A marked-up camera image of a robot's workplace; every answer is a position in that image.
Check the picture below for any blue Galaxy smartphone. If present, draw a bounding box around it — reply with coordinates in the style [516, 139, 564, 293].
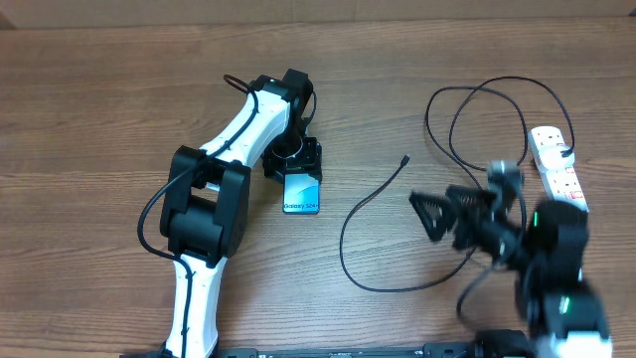
[282, 173, 320, 215]

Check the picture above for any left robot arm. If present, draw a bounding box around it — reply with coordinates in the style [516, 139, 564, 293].
[157, 69, 322, 357]

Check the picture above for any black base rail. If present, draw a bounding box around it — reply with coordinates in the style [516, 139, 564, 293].
[118, 329, 538, 358]

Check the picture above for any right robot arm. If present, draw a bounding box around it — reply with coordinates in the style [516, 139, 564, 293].
[409, 184, 613, 357]

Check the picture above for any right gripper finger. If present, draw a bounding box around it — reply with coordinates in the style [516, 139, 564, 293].
[408, 192, 456, 243]
[445, 185, 497, 219]

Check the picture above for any black USB charging cable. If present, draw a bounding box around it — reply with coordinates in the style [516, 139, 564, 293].
[339, 76, 576, 293]

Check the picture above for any white power strip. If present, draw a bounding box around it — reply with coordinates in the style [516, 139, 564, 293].
[528, 126, 589, 212]

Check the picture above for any white USB charger plug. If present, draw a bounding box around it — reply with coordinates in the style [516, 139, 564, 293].
[536, 145, 575, 173]

